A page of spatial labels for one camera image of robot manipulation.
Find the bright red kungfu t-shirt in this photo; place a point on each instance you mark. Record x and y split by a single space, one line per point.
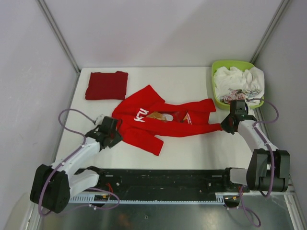
145 115

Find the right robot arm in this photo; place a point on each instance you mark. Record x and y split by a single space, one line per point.
268 170

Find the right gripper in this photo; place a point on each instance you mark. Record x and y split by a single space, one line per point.
225 127

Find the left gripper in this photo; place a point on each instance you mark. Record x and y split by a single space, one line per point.
118 138

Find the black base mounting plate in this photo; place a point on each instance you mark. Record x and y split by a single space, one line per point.
164 183

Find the folded dark red shirt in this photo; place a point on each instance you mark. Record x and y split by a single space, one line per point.
107 86

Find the white printed t-shirt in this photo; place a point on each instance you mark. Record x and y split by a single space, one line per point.
234 84

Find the green plastic basket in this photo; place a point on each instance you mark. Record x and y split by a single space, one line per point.
242 65

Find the white cable duct rail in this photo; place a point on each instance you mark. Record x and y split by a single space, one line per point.
210 199

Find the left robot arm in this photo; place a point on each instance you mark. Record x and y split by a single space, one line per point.
54 185

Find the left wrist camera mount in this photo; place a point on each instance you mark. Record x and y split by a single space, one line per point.
99 120

